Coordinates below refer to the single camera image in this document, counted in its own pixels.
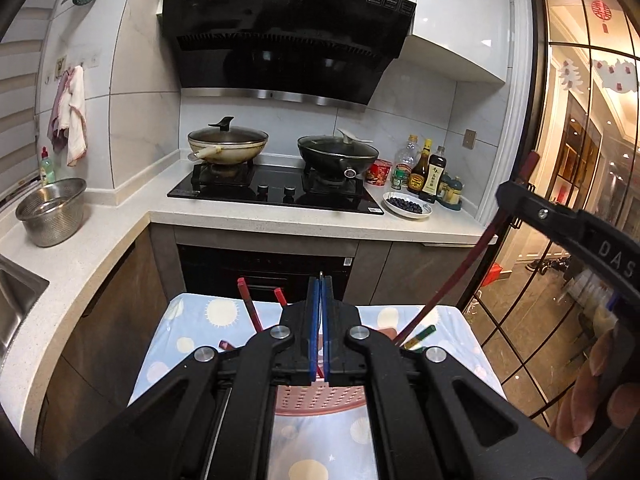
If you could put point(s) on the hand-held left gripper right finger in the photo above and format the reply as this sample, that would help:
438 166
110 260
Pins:
327 325

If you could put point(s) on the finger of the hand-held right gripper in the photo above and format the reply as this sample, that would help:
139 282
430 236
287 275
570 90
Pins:
530 205

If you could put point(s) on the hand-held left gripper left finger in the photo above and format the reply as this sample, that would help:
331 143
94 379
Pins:
312 325

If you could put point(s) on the pink utensil holder basket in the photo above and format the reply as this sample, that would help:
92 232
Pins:
322 400

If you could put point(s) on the dark red chopstick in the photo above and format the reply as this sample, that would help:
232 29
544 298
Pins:
226 345
465 255

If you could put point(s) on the green chopstick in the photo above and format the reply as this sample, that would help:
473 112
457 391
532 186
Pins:
422 334

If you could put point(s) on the person's right hand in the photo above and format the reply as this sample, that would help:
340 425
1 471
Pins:
590 390

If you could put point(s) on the red bag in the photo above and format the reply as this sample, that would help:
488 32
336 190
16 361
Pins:
492 274

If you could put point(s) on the green cap seasoning jars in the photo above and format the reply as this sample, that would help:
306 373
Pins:
451 192

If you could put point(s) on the dark soy sauce bottle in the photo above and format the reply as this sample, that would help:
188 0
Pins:
434 180

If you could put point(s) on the black built-in oven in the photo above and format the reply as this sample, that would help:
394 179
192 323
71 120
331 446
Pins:
225 267

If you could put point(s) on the yellow cap sauce bottle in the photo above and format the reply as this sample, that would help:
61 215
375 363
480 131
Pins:
419 175

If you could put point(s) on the blue dotted tablecloth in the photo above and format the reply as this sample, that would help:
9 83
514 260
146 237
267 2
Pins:
320 445

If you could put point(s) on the white plate of blueberries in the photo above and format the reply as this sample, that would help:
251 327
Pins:
407 206

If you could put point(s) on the clear oil bottle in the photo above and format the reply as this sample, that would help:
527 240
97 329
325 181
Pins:
404 162

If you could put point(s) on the white paper door decoration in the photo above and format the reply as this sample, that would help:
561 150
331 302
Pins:
616 74
570 74

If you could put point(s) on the black gas stove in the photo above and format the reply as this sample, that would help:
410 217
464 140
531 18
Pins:
275 192

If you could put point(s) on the red instant noodle cup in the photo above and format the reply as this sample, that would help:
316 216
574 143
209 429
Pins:
378 172

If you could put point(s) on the black wok with lid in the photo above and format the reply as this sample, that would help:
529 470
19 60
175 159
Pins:
335 152

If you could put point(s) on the beige wok with lid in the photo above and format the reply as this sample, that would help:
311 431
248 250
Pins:
227 142

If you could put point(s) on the red paper door decoration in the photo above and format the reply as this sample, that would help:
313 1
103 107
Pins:
600 10

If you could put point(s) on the steel colander bowl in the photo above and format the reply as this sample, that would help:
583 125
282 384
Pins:
50 212

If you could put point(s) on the black range hood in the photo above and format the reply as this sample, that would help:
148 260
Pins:
280 35

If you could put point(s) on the steel sink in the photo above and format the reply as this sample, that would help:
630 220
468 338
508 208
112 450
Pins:
15 300

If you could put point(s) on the green dish soap bottle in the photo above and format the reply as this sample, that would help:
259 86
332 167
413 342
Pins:
47 170

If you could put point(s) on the hanging kitchen towels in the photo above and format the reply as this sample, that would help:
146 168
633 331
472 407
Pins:
72 115

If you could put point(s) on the white window blind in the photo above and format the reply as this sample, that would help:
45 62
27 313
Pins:
20 110

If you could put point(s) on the wall outlet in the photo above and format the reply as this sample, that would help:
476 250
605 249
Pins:
469 139

